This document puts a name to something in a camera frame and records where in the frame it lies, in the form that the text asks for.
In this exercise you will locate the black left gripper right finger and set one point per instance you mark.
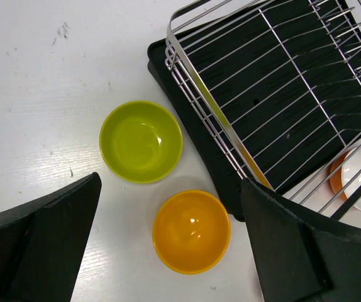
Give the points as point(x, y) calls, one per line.
point(300, 255)

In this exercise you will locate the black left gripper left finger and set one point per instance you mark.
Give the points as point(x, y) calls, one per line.
point(42, 242)

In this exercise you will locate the orange bowl white inside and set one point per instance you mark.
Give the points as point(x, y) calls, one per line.
point(345, 175)

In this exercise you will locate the lime green bowl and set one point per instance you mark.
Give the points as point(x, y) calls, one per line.
point(141, 142)

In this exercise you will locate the yellow orange plastic bowl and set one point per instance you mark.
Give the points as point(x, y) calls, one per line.
point(191, 232)

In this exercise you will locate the black drip tray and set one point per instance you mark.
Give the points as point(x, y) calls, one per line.
point(256, 78)

